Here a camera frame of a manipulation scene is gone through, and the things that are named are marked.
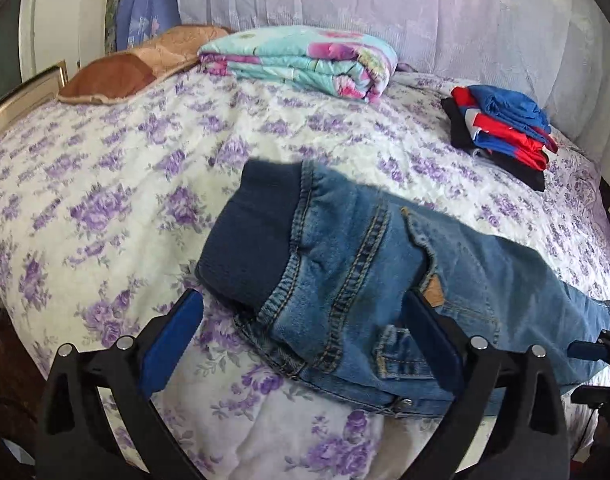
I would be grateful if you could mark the brown pillow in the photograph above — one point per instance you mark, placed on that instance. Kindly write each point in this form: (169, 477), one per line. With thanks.
(120, 70)

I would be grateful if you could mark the blue patterned cloth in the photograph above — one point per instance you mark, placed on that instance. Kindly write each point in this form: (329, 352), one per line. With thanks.
(147, 5)

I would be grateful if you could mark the red and blue folded garment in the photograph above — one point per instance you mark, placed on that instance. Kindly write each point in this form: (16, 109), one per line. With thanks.
(515, 142)

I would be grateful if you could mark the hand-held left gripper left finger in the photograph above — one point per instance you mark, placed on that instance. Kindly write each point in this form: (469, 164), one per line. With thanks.
(172, 340)

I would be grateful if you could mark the blue denim pants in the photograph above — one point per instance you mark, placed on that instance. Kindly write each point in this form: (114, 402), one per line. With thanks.
(345, 270)

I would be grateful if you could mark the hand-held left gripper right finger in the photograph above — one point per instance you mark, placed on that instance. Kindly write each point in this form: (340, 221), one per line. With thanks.
(435, 345)

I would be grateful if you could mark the purple floral bedspread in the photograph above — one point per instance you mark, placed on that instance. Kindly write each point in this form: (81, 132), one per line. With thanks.
(110, 200)

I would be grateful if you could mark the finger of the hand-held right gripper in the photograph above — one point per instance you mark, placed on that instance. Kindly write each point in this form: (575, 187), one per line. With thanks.
(587, 351)

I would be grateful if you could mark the turquoise pink floral folded blanket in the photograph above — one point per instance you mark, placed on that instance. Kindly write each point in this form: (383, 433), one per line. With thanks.
(305, 60)

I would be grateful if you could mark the wooden headboard frame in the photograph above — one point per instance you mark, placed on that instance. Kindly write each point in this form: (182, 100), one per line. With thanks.
(20, 100)

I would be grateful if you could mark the black folded garment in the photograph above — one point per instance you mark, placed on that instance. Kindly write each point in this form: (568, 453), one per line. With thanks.
(460, 130)

